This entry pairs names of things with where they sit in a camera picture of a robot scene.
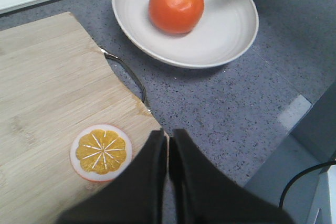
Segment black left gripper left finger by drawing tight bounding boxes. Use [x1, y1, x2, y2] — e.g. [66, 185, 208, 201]
[57, 130, 167, 223]

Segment wooden cutting board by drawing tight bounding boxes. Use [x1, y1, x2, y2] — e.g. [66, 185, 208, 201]
[1, 12, 160, 223]

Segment orange fruit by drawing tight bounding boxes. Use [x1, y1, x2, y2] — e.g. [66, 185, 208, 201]
[148, 0, 204, 35]

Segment black cable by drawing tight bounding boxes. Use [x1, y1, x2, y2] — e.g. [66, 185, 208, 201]
[278, 160, 336, 210]

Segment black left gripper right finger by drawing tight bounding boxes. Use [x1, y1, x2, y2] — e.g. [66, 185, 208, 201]
[169, 129, 293, 223]

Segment orange slice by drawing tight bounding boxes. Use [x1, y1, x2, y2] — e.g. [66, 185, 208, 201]
[70, 124, 133, 182]

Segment cream round plate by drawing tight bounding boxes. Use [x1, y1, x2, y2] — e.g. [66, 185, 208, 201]
[112, 0, 259, 69]

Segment metal cutting board handle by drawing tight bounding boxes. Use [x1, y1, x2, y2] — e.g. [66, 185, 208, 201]
[102, 50, 150, 110]

